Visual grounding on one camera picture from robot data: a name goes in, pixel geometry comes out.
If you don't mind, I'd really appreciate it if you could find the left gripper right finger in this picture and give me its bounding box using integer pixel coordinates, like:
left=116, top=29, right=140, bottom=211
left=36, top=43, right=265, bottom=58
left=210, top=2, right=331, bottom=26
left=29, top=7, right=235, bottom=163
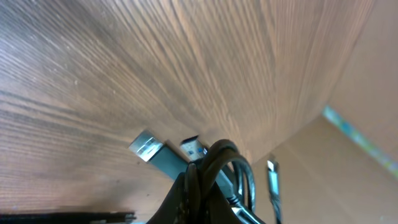
left=205, top=184, right=241, bottom=224

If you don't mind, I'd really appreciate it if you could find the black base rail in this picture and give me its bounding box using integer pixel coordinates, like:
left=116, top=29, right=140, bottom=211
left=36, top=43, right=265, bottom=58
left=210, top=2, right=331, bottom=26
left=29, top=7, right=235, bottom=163
left=1, top=212, right=137, bottom=224

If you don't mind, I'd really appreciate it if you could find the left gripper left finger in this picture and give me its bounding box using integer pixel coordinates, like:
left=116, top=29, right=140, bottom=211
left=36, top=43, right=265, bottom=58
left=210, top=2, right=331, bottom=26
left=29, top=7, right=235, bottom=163
left=147, top=172, right=188, bottom=224

